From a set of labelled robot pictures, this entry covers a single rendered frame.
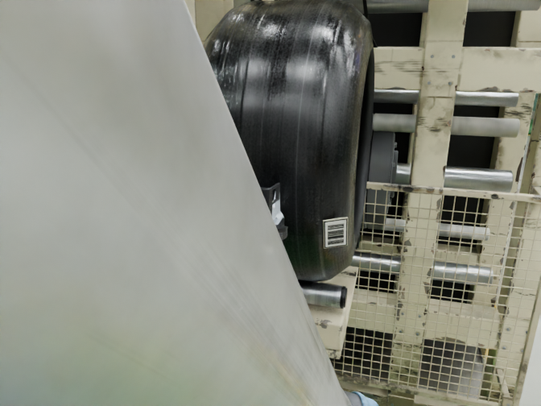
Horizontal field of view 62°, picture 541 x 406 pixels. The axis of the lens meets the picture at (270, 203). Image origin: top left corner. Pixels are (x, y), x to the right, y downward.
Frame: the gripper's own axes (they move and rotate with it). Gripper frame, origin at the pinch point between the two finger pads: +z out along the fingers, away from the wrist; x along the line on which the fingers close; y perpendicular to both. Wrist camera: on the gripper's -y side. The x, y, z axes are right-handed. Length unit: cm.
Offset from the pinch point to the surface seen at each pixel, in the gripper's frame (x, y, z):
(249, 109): 4.1, 16.3, 1.0
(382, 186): -15, -5, 62
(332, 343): -9.6, -27.8, 13.9
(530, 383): -82, -97, 129
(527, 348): -60, -50, 68
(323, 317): -7.2, -23.3, 15.1
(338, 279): -7, -26, 42
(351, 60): -10.0, 24.4, 8.3
